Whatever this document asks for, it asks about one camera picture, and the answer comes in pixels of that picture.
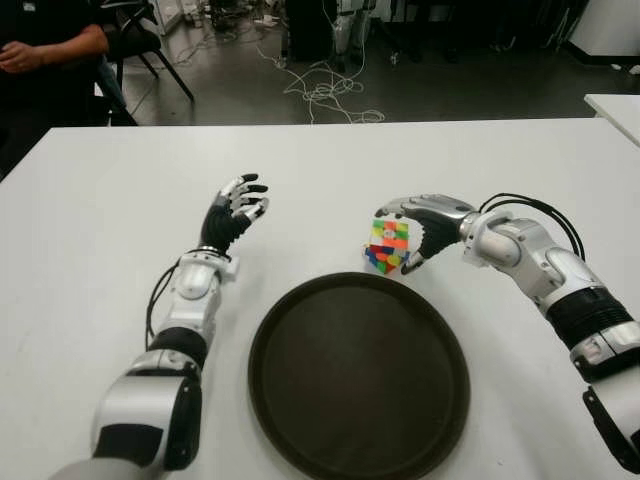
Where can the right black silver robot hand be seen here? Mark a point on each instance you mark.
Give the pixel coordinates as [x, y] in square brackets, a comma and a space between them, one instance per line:
[435, 230]

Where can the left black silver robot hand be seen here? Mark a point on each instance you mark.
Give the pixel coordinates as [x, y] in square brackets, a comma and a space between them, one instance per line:
[220, 227]

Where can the multicoloured Rubik's cube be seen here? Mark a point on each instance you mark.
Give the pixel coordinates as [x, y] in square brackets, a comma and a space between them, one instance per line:
[390, 240]

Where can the left silver black robot arm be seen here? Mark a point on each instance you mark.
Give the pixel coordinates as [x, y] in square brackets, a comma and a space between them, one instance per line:
[192, 280]

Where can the right silver black robot arm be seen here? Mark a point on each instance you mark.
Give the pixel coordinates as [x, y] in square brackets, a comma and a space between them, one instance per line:
[525, 250]

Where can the dark brown round plate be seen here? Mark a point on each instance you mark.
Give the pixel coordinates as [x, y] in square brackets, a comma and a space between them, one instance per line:
[360, 380]

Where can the black metal chair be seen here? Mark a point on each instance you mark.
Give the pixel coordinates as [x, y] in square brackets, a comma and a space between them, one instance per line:
[140, 42]

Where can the black floor cabinet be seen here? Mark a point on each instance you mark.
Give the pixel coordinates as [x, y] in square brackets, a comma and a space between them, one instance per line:
[310, 30]

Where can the white side table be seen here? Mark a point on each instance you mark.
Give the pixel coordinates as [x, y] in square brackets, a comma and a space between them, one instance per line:
[620, 110]

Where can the seated person in black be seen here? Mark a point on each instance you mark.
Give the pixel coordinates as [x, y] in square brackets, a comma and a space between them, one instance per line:
[45, 85]

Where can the small white floor object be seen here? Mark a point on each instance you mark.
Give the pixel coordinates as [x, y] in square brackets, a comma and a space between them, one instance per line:
[634, 70]

